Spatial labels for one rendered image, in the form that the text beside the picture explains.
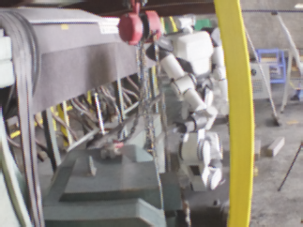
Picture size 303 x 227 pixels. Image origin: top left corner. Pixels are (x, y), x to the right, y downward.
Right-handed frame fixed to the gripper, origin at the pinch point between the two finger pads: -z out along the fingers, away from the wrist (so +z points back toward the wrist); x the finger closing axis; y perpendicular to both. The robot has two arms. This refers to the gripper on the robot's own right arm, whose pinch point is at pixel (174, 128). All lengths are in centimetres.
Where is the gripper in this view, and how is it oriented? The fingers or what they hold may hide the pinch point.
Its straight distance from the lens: 174.9
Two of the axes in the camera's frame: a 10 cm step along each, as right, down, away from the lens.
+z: 8.5, -1.9, 4.9
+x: -5.2, -0.9, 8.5
